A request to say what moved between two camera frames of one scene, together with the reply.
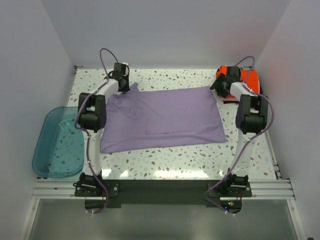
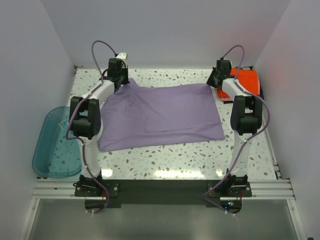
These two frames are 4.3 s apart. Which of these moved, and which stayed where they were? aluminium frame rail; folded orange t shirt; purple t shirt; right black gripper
Moved: right black gripper
Stayed: purple t shirt; aluminium frame rail; folded orange t shirt
